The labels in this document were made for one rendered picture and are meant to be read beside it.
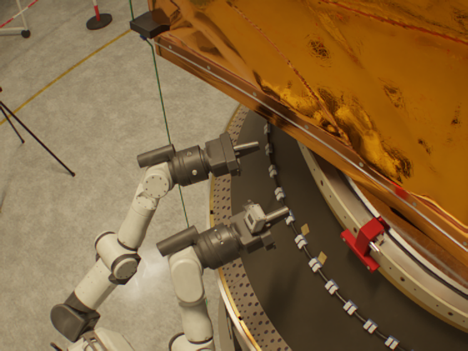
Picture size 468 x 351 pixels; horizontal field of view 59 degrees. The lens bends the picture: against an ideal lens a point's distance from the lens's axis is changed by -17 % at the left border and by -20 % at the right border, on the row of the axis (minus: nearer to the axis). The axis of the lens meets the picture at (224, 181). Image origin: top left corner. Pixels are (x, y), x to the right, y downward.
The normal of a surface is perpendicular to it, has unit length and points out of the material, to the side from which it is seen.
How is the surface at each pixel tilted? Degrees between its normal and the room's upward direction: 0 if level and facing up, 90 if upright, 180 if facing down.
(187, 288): 52
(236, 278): 43
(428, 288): 0
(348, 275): 62
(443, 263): 0
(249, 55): 88
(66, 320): 30
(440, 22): 81
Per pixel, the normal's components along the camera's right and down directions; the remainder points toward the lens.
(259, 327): -0.65, -0.18
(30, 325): -0.06, -0.61
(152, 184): 0.05, 0.39
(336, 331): -0.73, 0.18
